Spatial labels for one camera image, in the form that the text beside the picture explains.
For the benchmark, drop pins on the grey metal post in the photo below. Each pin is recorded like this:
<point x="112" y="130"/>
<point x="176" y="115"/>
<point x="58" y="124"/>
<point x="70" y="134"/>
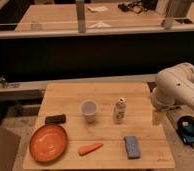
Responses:
<point x="80" y="9"/>
<point x="177" y="11"/>

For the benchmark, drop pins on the small white bottle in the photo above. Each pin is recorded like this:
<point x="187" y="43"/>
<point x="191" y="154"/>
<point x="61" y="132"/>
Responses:
<point x="119" y="111"/>

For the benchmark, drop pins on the orange bowl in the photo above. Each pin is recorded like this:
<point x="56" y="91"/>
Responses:
<point x="48" y="143"/>

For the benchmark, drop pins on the white plastic cup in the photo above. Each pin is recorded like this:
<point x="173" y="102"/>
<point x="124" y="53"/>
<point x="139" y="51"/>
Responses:
<point x="89" y="109"/>

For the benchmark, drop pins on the black rectangular block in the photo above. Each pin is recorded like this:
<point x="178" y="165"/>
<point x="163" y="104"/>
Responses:
<point x="55" y="119"/>

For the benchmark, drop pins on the blue sponge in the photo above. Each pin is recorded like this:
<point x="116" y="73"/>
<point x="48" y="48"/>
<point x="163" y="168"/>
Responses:
<point x="132" y="147"/>

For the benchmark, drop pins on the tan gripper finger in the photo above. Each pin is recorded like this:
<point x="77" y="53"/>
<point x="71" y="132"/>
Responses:
<point x="156" y="118"/>

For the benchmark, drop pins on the white paper sheet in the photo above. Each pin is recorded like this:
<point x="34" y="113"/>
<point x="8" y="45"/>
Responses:
<point x="100" y="24"/>

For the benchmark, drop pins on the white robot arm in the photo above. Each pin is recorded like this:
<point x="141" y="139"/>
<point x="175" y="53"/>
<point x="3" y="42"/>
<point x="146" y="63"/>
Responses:
<point x="172" y="84"/>

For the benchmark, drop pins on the grey metal post right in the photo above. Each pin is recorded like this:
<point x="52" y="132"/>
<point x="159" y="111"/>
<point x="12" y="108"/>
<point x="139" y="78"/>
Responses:
<point x="177" y="11"/>

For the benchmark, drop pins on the orange carrot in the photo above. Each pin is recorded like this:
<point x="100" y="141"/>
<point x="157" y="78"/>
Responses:
<point x="83" y="150"/>

